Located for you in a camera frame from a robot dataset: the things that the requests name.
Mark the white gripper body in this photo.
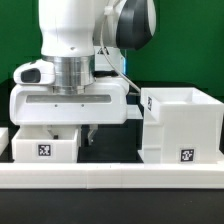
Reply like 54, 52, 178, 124
9, 82, 127, 126

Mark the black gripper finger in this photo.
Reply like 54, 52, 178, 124
47, 126, 59, 140
87, 124, 98, 145

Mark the white drawer box with knob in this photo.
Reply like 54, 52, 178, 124
12, 126, 81, 163

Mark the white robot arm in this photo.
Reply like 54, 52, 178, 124
10, 0, 156, 139

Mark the white block at left edge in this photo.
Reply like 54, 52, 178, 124
0, 127, 9, 156

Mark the white front fence rail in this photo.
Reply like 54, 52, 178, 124
0, 163, 224, 189

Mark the white drawer cabinet frame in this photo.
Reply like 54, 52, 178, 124
139, 87, 224, 164

